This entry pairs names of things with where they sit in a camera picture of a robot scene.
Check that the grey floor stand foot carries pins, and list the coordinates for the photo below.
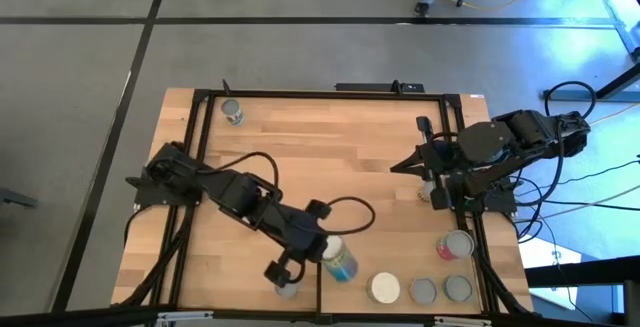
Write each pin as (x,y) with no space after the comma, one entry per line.
(15,198)

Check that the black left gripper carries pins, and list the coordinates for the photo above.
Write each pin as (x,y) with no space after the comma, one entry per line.
(302,239)

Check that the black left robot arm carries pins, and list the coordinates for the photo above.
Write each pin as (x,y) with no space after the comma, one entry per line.
(235,194)

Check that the wide silver-topped can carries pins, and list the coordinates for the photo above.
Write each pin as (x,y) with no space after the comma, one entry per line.
(384,287)

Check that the pink and teal can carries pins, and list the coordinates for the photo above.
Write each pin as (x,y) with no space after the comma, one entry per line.
(457,244)

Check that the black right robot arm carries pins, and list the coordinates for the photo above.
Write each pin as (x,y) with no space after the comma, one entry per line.
(530,129)

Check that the short teal can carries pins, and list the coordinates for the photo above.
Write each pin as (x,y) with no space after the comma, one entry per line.
(457,288)

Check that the small orange-yellow label can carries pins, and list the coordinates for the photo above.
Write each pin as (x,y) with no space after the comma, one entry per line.
(423,291)

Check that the yellow black beans can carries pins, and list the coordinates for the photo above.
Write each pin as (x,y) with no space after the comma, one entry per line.
(425,194)

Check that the orange patterned label can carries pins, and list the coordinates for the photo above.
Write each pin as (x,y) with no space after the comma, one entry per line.
(287,292)

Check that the black floor stand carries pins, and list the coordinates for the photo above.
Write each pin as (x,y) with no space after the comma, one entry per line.
(590,95)

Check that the white and teal labelled can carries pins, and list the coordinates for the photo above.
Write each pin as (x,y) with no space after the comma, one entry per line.
(231,107)

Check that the black aluminium table frame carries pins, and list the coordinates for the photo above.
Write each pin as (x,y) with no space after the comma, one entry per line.
(325,94)

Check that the black rig beam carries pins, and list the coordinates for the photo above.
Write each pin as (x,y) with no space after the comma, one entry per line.
(580,271)
(75,317)

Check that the blue berries label can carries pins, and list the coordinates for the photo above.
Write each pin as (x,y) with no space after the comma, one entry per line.
(342,264)

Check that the grey metal bracket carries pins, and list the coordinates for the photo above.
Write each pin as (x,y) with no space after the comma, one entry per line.
(462,322)
(185,316)

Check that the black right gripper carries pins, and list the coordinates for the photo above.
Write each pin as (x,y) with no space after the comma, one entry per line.
(447,164)

